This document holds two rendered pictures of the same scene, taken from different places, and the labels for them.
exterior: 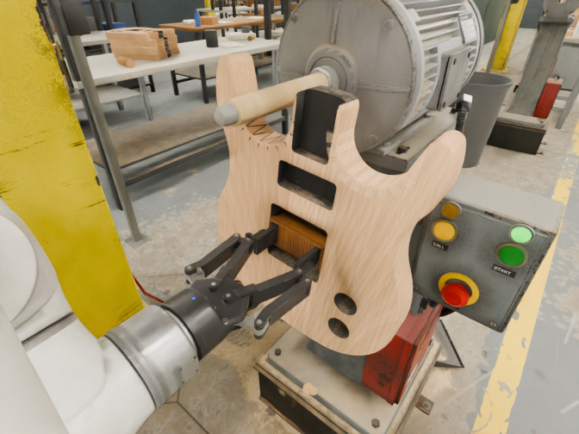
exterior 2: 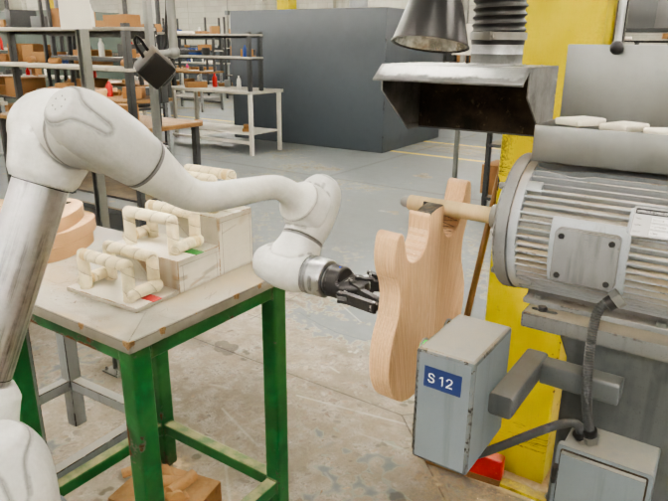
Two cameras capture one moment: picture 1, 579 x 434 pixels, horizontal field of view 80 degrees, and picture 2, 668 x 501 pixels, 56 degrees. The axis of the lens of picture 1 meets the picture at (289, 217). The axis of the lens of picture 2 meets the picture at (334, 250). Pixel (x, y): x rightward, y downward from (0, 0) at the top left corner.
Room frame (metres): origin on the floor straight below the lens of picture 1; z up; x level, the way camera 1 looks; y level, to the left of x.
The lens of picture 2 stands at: (0.14, -1.19, 1.57)
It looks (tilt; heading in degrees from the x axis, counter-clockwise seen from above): 18 degrees down; 86
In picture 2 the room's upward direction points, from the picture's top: 1 degrees clockwise
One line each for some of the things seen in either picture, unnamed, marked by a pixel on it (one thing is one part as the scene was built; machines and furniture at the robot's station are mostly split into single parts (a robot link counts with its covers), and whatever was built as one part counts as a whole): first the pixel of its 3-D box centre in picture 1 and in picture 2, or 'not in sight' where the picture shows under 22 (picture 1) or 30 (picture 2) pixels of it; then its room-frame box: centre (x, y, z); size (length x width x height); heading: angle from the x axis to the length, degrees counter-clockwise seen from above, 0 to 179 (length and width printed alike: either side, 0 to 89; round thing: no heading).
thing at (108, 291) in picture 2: not in sight; (122, 290); (-0.30, 0.39, 0.94); 0.27 x 0.15 x 0.01; 145
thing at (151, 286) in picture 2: not in sight; (144, 289); (-0.22, 0.33, 0.96); 0.11 x 0.03 x 0.03; 55
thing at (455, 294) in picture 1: (457, 291); not in sight; (0.38, -0.26, 0.98); 0.04 x 0.04 x 0.04; 51
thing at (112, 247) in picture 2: not in sight; (129, 250); (-0.28, 0.42, 1.04); 0.20 x 0.03 x 0.03; 144
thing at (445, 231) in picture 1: (445, 229); not in sight; (0.42, -0.23, 1.07); 0.03 x 0.01 x 0.03; 51
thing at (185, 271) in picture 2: not in sight; (164, 259); (-0.20, 0.51, 0.98); 0.27 x 0.16 x 0.09; 145
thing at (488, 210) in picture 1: (466, 238); (505, 412); (0.50, -0.32, 0.99); 0.24 x 0.21 x 0.26; 141
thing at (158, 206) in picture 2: not in sight; (171, 209); (-0.18, 0.55, 1.12); 0.20 x 0.03 x 0.03; 144
